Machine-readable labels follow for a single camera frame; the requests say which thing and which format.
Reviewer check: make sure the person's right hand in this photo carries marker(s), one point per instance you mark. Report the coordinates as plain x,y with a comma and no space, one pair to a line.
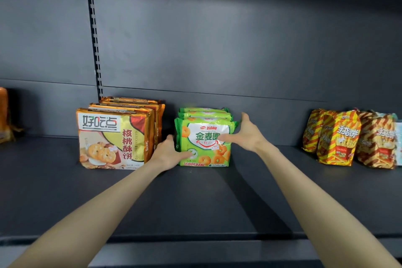
249,137

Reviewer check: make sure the person's left hand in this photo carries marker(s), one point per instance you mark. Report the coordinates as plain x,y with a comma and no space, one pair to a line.
165,154

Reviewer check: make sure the person's right thumb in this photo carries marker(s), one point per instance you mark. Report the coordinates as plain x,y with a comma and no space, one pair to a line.
228,138

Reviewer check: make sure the person's left thumb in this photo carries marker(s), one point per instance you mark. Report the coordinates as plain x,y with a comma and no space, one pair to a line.
184,154

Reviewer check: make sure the person's right forearm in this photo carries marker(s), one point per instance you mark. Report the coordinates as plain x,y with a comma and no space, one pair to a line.
317,211

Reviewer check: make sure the person's left forearm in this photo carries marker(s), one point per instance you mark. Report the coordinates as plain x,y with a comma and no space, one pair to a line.
91,214

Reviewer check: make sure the orange walnut cookie packet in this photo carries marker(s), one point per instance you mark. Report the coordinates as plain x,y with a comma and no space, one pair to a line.
150,114
110,139
158,114

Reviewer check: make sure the dark grey metal shelf board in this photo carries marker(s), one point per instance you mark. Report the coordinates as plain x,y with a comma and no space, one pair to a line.
219,195

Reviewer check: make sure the red yellow striped snack packet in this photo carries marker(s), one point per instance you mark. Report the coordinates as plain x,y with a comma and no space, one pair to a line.
340,139
377,142
311,129

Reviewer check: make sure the slotted metal shelf upright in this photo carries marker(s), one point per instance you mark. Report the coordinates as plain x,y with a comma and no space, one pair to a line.
94,41

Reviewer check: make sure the light blue snack packet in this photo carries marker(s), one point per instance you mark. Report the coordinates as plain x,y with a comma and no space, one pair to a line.
399,142

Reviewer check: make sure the orange snack packet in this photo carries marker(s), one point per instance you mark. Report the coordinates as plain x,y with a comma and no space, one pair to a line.
3,117

